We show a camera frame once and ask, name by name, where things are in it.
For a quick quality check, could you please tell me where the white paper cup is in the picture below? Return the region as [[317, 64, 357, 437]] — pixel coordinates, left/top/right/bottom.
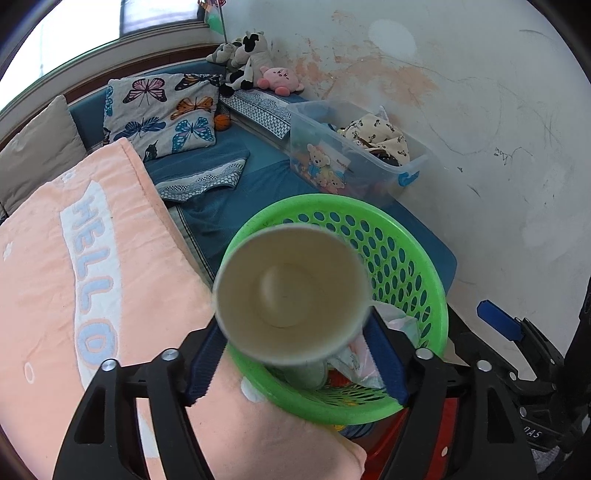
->
[[212, 224, 372, 366]]

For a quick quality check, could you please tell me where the pink white plastic bag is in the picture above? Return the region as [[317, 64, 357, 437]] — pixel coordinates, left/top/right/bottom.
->
[[328, 301, 420, 389]]

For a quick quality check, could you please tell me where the clear plastic dome lid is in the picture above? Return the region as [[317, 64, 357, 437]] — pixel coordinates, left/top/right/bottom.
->
[[280, 360, 329, 391]]

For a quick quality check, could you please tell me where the right hand grey glove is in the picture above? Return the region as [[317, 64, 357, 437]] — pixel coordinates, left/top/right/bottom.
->
[[531, 446, 570, 475]]

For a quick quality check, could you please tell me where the pink fleece blanket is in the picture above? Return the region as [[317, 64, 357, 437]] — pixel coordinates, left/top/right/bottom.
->
[[1, 140, 366, 479]]

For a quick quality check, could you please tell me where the patterned cloth in box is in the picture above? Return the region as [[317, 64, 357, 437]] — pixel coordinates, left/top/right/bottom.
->
[[338, 113, 411, 167]]

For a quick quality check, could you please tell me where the clear plastic storage box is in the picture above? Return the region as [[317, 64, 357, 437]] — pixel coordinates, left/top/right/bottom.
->
[[288, 100, 433, 206]]

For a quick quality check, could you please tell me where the grey patterned sock cloth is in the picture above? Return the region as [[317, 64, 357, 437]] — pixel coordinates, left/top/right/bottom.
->
[[155, 158, 246, 203]]

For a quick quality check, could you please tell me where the patterned grey cloth strip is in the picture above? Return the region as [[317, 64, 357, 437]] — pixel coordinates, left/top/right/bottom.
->
[[221, 90, 304, 140]]

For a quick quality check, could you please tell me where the beige cushion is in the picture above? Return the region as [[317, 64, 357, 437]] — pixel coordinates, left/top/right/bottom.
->
[[0, 95, 87, 217]]

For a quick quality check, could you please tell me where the pink plush toy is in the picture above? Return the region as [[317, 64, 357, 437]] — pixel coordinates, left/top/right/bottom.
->
[[256, 66, 304, 97]]

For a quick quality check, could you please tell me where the butterfly pillow right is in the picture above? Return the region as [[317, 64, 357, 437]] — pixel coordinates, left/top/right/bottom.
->
[[103, 73, 221, 161]]

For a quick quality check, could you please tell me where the small orange ball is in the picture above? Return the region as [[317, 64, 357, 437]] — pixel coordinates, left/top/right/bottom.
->
[[213, 114, 231, 132]]

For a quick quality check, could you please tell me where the cow plush toy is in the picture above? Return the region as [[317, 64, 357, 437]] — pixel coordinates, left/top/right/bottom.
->
[[219, 32, 274, 98]]

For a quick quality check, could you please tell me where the grey plush toy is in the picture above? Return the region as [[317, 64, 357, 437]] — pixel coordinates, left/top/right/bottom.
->
[[206, 42, 240, 65]]

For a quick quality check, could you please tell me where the window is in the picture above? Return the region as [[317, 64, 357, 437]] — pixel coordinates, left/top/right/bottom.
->
[[1, 1, 217, 110]]

